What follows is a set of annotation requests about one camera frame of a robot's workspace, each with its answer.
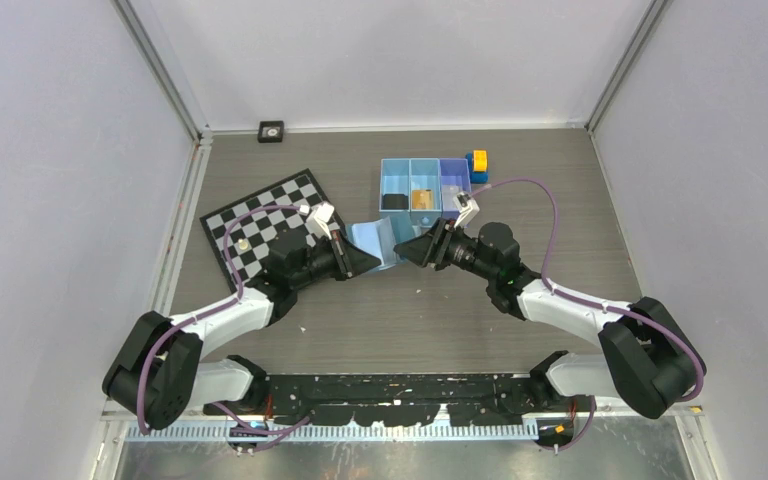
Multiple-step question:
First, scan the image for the black white chessboard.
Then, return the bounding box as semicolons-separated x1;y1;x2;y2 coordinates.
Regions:
200;169;328;292

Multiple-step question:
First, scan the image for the orange card in tray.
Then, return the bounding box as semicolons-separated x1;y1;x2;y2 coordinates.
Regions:
411;189;435;210

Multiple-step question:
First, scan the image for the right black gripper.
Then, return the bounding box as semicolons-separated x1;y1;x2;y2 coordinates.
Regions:
394;218;497;282

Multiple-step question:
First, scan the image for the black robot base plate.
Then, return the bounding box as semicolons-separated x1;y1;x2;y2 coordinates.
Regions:
201;372;597;429

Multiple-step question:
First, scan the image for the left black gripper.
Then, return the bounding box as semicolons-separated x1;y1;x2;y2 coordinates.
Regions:
290;229;380;288

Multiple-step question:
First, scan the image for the blue compartment organizer tray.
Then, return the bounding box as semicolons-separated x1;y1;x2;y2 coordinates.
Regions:
378;158;472;229

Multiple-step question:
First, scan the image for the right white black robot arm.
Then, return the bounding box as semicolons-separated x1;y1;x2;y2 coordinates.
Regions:
394;219;706;419

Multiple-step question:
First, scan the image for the black item in tray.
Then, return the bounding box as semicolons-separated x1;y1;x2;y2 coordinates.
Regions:
381;193;409;211

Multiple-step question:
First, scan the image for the small black square box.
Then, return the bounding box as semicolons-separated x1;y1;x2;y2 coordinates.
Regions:
257;120;285;143

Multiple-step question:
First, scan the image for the blue and orange toy block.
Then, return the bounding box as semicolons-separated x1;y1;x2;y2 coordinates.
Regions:
465;150;488;184

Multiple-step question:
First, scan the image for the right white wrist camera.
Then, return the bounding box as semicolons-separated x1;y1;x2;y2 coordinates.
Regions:
454;191;480;228

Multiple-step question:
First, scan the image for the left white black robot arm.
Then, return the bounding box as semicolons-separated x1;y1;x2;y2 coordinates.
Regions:
101;230;381;434

